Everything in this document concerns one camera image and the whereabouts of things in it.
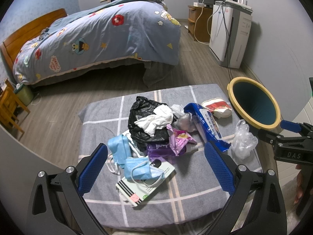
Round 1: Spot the grey checked floor mat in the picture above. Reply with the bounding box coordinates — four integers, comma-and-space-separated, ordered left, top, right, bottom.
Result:
78, 84, 264, 230

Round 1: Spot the blue snack wrapper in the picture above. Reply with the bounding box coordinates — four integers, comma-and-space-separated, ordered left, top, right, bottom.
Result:
183, 103, 230, 152

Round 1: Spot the small green trash bin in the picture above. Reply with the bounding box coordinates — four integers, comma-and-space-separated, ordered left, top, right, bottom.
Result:
14, 83, 34, 106

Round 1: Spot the white tissue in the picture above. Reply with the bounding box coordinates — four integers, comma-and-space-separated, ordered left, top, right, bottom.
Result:
134, 105, 174, 137

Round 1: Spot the wooden bed frame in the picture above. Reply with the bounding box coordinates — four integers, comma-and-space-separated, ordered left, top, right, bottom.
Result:
1, 8, 67, 73

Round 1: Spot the white wifi router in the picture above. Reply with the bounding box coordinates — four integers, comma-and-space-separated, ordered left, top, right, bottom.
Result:
223, 0, 253, 12

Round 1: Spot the white cable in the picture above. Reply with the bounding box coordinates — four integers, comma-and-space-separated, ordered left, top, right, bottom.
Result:
192, 0, 209, 42

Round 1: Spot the wooden tv cabinet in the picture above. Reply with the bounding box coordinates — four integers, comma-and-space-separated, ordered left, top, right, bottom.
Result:
188, 5, 213, 43

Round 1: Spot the clear plastic bag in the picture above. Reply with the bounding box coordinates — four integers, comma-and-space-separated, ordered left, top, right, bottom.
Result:
230, 119, 258, 160

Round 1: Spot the black power cable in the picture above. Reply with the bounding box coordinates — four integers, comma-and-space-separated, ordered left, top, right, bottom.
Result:
219, 0, 239, 81

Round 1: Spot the person right hand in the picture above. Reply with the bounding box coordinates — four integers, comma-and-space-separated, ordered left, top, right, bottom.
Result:
294, 164, 303, 205

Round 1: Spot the pink snack wrapper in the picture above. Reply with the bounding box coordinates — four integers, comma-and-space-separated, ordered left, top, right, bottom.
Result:
167, 124, 197, 156

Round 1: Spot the white air purifier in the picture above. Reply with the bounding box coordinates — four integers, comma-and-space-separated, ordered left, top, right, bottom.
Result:
209, 1, 253, 69

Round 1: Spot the grey plastic wrap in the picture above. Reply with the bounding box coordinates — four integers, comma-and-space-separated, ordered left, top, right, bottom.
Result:
170, 104, 197, 133

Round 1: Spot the red floral paper cup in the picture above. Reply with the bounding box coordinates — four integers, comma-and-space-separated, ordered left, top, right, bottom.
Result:
201, 98, 232, 119

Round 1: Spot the blue cartoon duvet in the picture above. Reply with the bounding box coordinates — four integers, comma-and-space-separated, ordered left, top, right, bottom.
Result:
13, 0, 180, 85

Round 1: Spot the yellow rimmed teal trash bin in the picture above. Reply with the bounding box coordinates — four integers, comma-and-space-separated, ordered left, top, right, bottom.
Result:
227, 76, 281, 130

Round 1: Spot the light blue face mask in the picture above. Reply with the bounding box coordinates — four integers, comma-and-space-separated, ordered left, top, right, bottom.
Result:
106, 134, 131, 175
124, 157, 165, 188

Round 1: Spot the black plastic bag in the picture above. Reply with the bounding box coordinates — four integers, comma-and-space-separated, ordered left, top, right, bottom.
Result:
128, 96, 177, 152

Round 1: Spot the wooden chair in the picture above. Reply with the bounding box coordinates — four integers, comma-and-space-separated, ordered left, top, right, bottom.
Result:
1, 79, 30, 138

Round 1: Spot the purple snack wrapper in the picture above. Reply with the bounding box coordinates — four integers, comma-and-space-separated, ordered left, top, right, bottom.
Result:
146, 143, 179, 161

